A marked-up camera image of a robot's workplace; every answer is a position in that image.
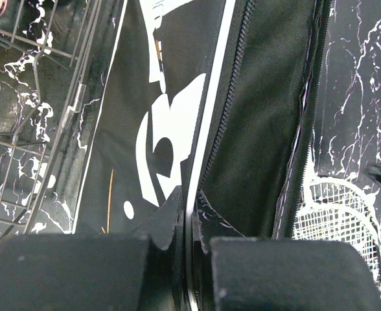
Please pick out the black sport racket bag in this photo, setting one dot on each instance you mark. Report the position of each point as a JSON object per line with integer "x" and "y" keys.
{"x": 206, "y": 117}

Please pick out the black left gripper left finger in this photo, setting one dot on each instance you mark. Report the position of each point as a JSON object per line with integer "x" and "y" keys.
{"x": 140, "y": 270}

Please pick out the black wire dish rack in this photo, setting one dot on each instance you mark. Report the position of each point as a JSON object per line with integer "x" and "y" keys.
{"x": 54, "y": 61}

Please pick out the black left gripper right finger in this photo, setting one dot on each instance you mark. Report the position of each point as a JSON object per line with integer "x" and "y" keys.
{"x": 233, "y": 272}

